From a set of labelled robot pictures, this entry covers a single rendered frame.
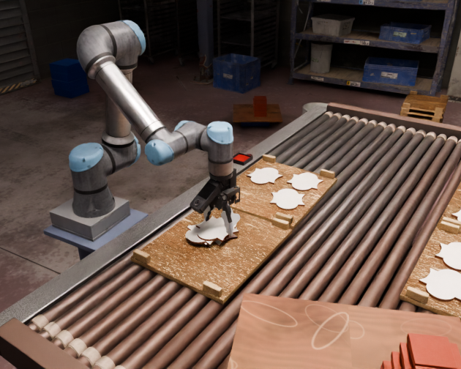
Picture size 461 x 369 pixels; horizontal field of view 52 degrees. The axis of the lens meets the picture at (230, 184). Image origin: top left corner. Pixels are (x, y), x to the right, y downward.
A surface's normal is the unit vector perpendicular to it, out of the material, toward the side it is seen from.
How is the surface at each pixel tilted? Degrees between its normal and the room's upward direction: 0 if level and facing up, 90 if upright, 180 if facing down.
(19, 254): 0
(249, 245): 0
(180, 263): 0
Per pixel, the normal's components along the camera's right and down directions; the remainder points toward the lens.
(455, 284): 0.00, -0.88
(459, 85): -0.51, 0.42
